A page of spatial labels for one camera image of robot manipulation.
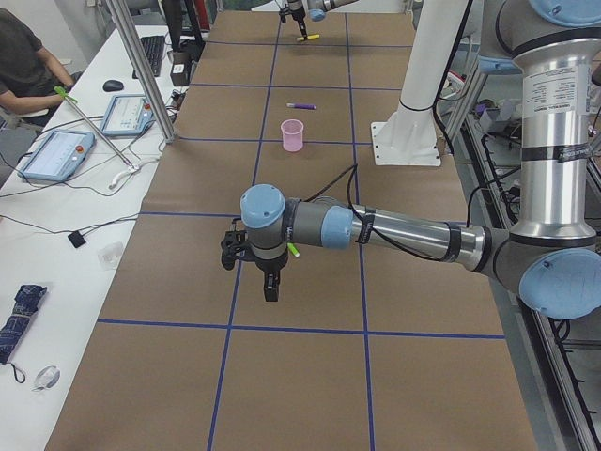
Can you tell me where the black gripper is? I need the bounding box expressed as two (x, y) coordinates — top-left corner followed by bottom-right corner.
(292, 9), (305, 34)
(254, 251), (287, 303)

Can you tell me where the yellow highlighter pen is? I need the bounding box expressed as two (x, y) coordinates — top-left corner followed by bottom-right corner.
(296, 34), (320, 42)

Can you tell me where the green highlighter pen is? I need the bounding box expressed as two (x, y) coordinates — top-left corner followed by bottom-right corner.
(287, 242), (300, 257)

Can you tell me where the purple highlighter pen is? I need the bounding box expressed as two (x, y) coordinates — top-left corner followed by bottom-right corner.
(286, 102), (316, 111)

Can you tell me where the pink mesh pen holder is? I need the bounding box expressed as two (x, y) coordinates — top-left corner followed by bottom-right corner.
(280, 118), (304, 152)

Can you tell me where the black keyboard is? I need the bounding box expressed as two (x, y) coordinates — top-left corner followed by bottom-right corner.
(140, 35), (165, 77)

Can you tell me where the far teach pendant tablet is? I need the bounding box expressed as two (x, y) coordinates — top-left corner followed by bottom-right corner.
(100, 94), (155, 138)

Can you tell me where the teach pendant tablet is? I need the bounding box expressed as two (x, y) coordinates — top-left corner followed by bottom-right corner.
(18, 130), (96, 182)
(100, 94), (155, 138)

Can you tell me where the black computer mouse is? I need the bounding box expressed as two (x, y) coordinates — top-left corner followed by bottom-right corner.
(102, 79), (124, 92)

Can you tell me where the folded blue umbrella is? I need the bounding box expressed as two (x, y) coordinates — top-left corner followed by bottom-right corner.
(1, 285), (48, 365)

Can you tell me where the near teach pendant tablet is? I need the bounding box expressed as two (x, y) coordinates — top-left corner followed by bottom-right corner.
(18, 130), (96, 182)

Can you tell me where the green tipped reacher stick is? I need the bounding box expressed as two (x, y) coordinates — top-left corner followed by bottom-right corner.
(54, 86), (140, 173)

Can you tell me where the seated person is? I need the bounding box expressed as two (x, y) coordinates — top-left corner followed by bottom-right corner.
(1, 8), (81, 126)

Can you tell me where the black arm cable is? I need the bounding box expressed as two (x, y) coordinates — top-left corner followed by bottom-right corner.
(313, 163), (455, 262)

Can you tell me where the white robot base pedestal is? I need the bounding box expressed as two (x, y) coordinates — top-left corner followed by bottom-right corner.
(371, 0), (470, 166)

